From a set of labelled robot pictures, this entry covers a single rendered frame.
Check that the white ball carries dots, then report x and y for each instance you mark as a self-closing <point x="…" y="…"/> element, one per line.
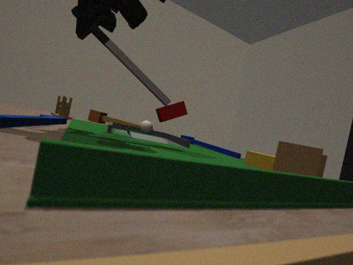
<point x="146" y="126"/>

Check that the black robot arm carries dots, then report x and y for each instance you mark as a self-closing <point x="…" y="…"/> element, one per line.
<point x="132" y="10"/>

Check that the wooden mallet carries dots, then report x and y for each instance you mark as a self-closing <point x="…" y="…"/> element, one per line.
<point x="100" y="117"/>

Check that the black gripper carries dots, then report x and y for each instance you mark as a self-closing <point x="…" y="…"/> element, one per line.
<point x="95" y="11"/>

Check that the blue golf putter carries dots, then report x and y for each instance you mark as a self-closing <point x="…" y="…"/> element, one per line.
<point x="212" y="147"/>

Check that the green mat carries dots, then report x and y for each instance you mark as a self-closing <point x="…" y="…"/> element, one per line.
<point x="85" y="132"/>

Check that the red golf putter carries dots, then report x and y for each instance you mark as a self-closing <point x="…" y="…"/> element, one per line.
<point x="164" y="113"/>

